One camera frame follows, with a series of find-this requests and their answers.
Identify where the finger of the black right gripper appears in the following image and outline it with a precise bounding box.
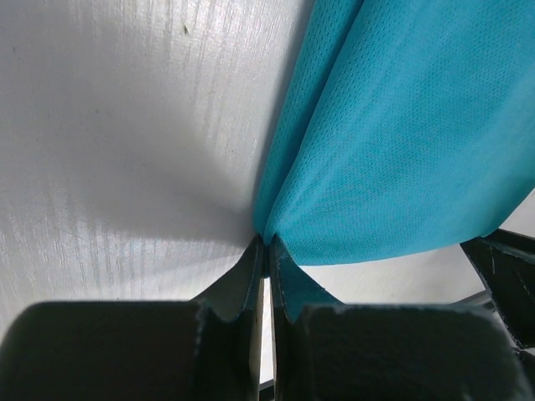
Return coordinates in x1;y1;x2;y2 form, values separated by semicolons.
460;229;534;349

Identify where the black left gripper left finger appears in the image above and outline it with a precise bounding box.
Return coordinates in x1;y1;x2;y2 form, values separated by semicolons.
1;239;264;400

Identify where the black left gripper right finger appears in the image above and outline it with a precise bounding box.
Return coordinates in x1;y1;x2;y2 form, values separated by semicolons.
268;239;534;400

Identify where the teal t-shirt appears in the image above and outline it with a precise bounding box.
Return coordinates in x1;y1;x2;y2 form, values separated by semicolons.
253;1;534;266

